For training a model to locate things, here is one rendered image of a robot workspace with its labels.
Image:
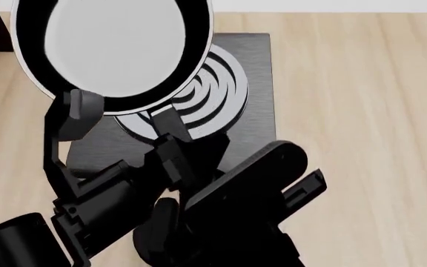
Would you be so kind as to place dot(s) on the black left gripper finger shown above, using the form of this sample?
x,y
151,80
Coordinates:
x,y
169,125
82,111

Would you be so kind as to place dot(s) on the grey spiral burner coil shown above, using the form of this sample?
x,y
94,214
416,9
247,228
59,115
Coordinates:
x,y
221,94

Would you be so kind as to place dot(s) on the dark grey stove block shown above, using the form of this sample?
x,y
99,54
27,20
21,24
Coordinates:
x,y
258,69

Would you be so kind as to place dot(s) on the black frying pan grey inside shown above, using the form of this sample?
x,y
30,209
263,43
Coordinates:
x,y
124,50

